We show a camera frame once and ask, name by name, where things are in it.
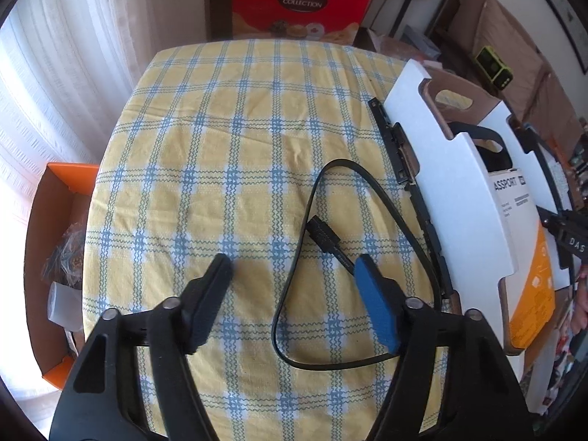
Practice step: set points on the orange cardboard box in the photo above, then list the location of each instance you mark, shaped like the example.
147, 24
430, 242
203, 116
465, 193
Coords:
59, 174

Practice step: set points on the white curtain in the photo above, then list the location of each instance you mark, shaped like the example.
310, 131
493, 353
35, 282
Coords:
69, 78

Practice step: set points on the black segmented plastic strip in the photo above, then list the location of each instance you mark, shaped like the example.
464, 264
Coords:
399, 142

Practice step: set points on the brown sofa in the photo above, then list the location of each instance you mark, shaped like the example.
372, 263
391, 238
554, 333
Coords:
514, 41

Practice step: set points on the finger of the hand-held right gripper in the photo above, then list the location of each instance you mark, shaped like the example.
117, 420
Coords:
574, 239

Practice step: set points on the clear plastic bag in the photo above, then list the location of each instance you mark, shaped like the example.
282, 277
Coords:
413, 43

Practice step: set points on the dark crumpled plastic bag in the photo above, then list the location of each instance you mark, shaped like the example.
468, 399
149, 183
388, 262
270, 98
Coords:
69, 257

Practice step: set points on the orange and white box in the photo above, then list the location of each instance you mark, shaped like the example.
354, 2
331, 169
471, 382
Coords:
528, 303

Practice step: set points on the green and black device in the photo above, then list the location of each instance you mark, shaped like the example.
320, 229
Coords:
494, 66

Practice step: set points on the white speaker stand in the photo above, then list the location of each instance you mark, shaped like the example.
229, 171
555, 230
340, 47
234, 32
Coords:
390, 4

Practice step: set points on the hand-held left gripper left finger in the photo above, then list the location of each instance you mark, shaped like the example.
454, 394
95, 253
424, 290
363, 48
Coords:
206, 303

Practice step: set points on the white cardboard box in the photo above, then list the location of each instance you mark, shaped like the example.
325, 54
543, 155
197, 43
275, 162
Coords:
450, 183

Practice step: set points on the white panel with black rim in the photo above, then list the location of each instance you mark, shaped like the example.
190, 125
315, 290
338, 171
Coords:
558, 183

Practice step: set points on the person's right hand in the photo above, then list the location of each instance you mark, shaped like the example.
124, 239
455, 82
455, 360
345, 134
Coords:
581, 303

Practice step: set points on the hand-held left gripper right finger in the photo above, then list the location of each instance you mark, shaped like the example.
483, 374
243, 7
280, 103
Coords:
374, 294

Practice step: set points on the yellow checked tablecloth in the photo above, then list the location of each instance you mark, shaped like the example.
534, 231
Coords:
229, 147

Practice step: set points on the red gift bag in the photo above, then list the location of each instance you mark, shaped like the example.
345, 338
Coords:
257, 0

